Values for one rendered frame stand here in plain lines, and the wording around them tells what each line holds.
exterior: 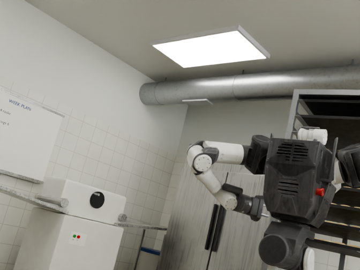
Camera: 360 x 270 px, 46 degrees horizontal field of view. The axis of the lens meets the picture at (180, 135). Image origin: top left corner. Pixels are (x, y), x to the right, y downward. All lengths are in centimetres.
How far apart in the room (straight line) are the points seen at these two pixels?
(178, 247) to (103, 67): 248
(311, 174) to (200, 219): 330
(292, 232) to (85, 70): 424
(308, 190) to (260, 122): 429
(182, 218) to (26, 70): 244
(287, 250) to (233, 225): 302
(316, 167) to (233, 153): 37
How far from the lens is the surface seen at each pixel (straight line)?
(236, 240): 455
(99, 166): 563
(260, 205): 206
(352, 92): 231
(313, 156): 166
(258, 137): 189
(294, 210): 168
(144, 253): 582
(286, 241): 161
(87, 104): 550
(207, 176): 185
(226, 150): 182
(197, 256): 481
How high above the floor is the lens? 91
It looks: 13 degrees up
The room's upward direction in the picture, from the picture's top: 14 degrees clockwise
